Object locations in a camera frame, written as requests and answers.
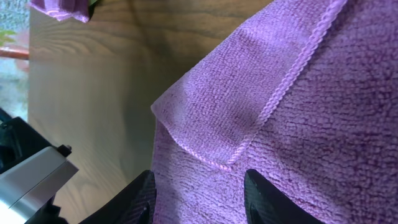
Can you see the folded purple cloth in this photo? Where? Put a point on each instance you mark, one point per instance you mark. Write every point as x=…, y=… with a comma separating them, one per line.
x=63, y=9

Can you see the purple microfiber cloth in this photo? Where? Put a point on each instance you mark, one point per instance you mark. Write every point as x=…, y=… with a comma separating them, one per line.
x=304, y=92

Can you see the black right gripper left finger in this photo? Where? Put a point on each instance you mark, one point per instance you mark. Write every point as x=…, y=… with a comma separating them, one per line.
x=135, y=204

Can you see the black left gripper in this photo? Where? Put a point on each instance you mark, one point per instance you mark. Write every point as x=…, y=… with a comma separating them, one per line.
x=18, y=141

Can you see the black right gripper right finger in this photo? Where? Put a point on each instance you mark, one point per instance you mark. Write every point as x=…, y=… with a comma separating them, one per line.
x=266, y=204

